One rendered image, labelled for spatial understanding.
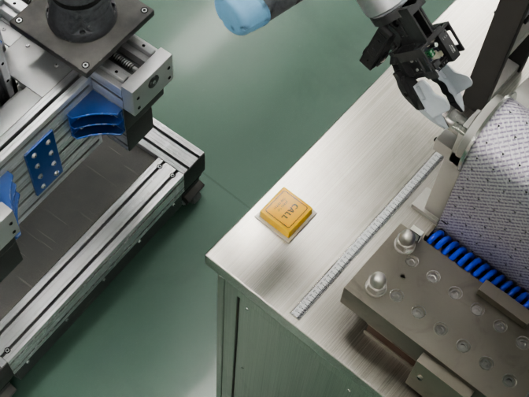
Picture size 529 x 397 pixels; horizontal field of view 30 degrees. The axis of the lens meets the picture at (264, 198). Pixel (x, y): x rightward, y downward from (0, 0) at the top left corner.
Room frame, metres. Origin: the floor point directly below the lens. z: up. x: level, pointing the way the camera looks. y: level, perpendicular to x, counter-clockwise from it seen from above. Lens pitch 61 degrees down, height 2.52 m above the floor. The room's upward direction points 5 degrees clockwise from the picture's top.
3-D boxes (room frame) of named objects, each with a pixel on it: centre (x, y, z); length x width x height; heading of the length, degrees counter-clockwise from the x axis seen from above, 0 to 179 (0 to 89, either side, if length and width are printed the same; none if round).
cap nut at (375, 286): (0.69, -0.20, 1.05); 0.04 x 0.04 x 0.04
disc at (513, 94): (0.86, -0.33, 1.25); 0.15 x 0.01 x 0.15; 145
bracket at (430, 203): (0.92, -0.31, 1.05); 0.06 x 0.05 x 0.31; 55
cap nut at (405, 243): (0.77, -0.24, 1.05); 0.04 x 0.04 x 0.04
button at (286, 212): (0.87, -0.04, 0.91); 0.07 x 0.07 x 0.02; 55
